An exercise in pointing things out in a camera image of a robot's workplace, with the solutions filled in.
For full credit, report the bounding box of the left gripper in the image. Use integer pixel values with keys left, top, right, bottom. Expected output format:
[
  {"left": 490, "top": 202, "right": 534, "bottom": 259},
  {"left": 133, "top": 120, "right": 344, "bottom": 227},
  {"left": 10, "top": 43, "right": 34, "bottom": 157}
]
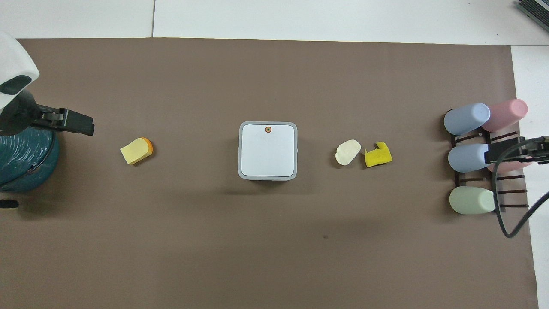
[{"left": 0, "top": 88, "right": 48, "bottom": 136}]

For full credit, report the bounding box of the white bin with grey rim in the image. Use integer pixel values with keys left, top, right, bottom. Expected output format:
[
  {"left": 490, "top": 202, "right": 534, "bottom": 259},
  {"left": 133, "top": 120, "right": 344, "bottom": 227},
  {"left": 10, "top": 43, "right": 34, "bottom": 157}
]
[{"left": 238, "top": 121, "right": 299, "bottom": 181}]

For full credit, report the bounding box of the teal ribbed round container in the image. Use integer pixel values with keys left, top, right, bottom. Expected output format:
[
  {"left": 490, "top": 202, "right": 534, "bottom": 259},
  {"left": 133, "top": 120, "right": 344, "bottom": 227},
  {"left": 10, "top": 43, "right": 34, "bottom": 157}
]
[{"left": 0, "top": 126, "right": 60, "bottom": 192}]

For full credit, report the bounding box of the yellow and orange sponge piece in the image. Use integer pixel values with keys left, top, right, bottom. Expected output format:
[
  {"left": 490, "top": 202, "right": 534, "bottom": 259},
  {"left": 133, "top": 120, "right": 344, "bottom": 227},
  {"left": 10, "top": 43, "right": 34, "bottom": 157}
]
[{"left": 120, "top": 137, "right": 154, "bottom": 166}]

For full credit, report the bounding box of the cream foam piece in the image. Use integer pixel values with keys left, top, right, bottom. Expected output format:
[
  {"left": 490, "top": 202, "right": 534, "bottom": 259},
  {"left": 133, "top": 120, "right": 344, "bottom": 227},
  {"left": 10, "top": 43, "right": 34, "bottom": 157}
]
[{"left": 335, "top": 139, "right": 362, "bottom": 167}]

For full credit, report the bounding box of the yellow foam piece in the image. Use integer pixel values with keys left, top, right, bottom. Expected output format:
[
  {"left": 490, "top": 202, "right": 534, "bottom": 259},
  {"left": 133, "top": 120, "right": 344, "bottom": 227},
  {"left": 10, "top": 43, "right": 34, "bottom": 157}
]
[{"left": 364, "top": 141, "right": 393, "bottom": 168}]

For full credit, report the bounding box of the blue plastic cup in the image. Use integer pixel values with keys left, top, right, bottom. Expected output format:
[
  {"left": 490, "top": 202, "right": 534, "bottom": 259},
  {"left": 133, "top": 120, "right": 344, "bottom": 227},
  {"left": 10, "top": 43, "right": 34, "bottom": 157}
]
[
  {"left": 443, "top": 103, "right": 491, "bottom": 136},
  {"left": 448, "top": 142, "right": 495, "bottom": 173}
]

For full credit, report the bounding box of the pale green plastic cup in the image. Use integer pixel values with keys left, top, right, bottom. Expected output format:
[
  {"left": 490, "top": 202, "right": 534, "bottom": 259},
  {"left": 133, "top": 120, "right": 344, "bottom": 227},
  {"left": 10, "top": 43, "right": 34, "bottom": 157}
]
[{"left": 449, "top": 185, "right": 497, "bottom": 215}]

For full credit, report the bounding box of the pink plastic cup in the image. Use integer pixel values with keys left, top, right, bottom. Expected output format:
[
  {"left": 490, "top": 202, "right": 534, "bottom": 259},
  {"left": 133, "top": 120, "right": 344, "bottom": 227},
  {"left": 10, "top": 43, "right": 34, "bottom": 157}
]
[
  {"left": 480, "top": 98, "right": 529, "bottom": 133},
  {"left": 487, "top": 156, "right": 535, "bottom": 173}
]

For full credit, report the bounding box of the dark brown cup rack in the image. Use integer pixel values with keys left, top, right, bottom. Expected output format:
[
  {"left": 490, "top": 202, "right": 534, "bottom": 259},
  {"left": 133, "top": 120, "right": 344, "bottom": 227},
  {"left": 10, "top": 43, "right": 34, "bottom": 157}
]
[{"left": 450, "top": 129, "right": 531, "bottom": 213}]

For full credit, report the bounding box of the grey laptop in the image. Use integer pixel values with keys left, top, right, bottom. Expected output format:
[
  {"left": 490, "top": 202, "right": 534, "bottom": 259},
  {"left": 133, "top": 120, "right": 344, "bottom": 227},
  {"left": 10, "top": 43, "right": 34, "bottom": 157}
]
[{"left": 516, "top": 0, "right": 549, "bottom": 21}]

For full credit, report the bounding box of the black cable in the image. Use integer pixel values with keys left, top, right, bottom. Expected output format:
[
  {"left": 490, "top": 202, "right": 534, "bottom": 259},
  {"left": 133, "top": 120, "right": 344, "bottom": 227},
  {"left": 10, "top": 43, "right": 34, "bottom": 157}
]
[{"left": 492, "top": 136, "right": 549, "bottom": 239}]

